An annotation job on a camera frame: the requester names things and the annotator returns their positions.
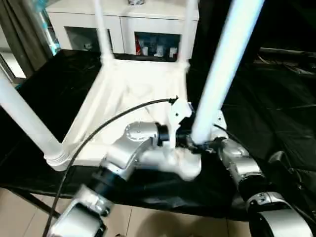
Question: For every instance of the dark grey figurine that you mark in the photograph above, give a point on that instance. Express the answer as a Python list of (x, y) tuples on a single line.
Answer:
[(135, 1)]

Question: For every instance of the black cabinet with gold label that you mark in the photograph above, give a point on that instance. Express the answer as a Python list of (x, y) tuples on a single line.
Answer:
[(209, 24)]

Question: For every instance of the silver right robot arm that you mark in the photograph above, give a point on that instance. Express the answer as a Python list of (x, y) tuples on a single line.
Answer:
[(239, 158)]

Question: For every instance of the dark low furniture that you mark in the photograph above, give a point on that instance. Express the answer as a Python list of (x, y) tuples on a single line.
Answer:
[(288, 59)]

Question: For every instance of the black mat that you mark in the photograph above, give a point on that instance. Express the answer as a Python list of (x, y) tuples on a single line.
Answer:
[(259, 103)]

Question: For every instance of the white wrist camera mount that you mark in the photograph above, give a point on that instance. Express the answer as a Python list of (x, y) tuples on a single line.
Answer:
[(219, 123), (177, 111)]

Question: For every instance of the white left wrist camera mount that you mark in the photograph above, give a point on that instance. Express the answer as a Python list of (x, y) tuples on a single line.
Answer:
[(177, 111)]

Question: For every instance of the black metal table frame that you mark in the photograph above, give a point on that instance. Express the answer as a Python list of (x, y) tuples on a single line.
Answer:
[(42, 203)]

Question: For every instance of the white plastic table leg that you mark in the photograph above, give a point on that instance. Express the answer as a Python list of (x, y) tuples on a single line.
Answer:
[(222, 61), (187, 32), (24, 111), (103, 32)]

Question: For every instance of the red bottle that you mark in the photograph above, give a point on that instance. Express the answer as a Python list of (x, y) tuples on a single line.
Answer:
[(137, 47)]

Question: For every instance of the white display cabinet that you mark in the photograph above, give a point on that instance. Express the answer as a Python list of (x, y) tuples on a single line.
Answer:
[(123, 24)]

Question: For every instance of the grey door frame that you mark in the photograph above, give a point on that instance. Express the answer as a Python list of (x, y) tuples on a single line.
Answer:
[(12, 66)]

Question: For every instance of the light blue rack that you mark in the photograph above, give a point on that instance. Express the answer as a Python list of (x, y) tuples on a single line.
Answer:
[(55, 47)]

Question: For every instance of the white jar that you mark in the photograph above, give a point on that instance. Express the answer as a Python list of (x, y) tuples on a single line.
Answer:
[(159, 50), (172, 51)]

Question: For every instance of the white cup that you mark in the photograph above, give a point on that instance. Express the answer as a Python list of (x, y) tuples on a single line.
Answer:
[(145, 50)]

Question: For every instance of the small white figurine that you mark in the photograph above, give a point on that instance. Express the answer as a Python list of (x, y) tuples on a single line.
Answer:
[(87, 45)]

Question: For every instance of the grey curtain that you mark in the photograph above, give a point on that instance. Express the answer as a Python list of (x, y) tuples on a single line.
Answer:
[(19, 32)]

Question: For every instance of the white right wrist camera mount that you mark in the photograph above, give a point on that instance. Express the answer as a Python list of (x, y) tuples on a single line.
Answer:
[(219, 123)]

